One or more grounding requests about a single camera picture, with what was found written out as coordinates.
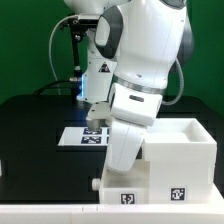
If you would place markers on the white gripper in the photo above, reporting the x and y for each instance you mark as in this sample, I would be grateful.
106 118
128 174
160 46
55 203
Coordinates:
125 140

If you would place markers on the white drawer with knob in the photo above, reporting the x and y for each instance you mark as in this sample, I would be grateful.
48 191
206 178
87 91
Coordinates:
124 189

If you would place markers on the white drawer cabinet frame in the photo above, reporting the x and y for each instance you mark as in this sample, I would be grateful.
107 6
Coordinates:
177 163

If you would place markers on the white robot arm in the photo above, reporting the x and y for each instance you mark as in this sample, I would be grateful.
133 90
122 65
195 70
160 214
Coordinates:
144 39

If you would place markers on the white marker sheet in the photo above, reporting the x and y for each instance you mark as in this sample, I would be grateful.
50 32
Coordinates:
81 136

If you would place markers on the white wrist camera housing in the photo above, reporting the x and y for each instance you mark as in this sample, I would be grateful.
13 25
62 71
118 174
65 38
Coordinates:
133 106

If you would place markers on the white L-shaped border wall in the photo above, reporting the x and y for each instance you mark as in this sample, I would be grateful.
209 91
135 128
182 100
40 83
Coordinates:
209 212

